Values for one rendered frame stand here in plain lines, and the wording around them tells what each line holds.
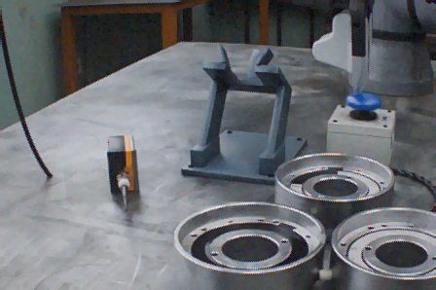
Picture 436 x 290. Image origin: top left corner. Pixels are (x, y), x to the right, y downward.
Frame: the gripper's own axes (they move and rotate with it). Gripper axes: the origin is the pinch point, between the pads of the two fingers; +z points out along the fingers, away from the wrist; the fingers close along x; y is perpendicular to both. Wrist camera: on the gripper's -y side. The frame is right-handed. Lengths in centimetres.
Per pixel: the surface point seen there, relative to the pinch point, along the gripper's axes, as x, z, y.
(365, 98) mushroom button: 1.1, 1.4, -0.3
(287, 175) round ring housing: 14.7, 5.3, 4.9
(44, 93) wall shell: -155, 52, 161
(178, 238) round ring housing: 30.1, 4.3, 8.6
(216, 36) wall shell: -378, 65, 158
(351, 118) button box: 1.1, 3.7, 1.1
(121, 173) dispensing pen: 18.0, 5.6, 19.7
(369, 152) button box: 3.5, 6.5, -1.3
